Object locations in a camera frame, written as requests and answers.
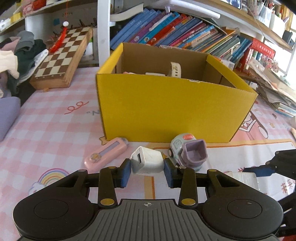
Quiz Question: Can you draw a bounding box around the pink utility knife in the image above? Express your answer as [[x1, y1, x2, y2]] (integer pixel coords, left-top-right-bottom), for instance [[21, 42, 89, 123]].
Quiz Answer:
[[84, 138, 128, 173]]

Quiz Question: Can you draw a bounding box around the purple toy car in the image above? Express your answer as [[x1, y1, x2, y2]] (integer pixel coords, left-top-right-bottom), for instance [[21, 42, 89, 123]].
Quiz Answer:
[[168, 133, 208, 172]]

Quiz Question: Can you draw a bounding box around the white usb charger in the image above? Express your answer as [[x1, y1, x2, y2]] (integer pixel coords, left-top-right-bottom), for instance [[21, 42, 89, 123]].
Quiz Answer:
[[130, 146, 164, 176]]

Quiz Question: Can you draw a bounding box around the white cartoon wrist watch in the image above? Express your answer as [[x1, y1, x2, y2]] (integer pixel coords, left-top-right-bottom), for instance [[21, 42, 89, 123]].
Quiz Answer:
[[168, 62, 182, 78]]

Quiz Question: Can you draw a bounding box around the stack of papers and books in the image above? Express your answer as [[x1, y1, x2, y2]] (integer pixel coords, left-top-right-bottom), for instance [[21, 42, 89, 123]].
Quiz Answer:
[[247, 57, 295, 117]]

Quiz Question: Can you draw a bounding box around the yellow cardboard box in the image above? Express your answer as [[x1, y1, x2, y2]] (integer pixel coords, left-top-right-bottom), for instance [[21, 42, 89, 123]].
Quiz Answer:
[[96, 43, 257, 143]]

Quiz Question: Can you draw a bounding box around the orange white medicine box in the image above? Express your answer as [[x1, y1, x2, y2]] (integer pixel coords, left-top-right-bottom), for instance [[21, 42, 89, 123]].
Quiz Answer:
[[220, 59, 235, 71]]

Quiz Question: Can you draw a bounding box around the wooden chess board box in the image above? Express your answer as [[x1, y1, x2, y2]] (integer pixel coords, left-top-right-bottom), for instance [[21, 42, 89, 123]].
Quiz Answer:
[[30, 27, 93, 90]]

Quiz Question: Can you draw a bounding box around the purple cushion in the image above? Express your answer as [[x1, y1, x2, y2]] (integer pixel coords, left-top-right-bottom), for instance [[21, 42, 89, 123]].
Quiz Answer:
[[0, 96, 21, 141]]

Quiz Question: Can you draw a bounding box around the red tassel ornament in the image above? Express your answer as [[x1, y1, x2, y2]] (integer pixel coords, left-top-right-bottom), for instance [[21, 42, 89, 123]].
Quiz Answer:
[[49, 21, 69, 54]]

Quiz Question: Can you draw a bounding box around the pile of clothes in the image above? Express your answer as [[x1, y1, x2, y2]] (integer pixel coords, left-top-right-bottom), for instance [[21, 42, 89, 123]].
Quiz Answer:
[[1, 30, 49, 98]]

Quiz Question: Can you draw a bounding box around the row of colourful books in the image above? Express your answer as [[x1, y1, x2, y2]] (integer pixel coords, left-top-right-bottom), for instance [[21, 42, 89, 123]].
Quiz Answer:
[[110, 9, 252, 63]]

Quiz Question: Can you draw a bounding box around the white metal bookshelf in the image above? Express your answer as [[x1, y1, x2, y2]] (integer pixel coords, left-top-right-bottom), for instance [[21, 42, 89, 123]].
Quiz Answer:
[[0, 0, 296, 70]]

